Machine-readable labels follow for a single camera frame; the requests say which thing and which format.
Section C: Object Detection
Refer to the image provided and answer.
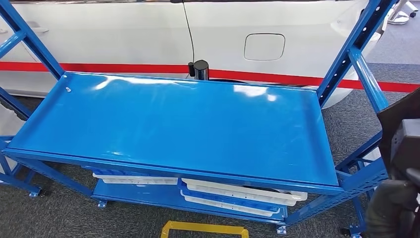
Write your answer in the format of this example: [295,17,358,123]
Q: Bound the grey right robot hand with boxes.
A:
[363,167,420,238]

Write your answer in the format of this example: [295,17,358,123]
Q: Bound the black plastic plate bracket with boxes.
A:
[376,86,420,180]

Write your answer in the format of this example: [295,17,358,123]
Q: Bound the black plastic part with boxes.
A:
[244,185,286,194]

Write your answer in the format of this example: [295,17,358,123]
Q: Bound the stacked white plastic bins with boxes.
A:
[0,105,25,173]
[361,148,383,168]

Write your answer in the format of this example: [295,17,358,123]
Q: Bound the white plastic bin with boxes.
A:
[180,190,282,218]
[181,178,309,207]
[93,173,179,185]

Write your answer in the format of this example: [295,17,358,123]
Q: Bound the blue plastic bin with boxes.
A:
[82,166,150,177]
[178,180,280,214]

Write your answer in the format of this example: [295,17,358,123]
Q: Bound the chrome chair base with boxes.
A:
[387,0,419,26]

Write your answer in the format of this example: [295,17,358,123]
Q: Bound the red barrier belt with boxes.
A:
[0,61,420,94]

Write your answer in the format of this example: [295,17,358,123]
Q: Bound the white car body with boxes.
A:
[0,0,384,109]

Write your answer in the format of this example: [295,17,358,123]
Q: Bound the black stanchion post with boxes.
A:
[188,59,210,81]

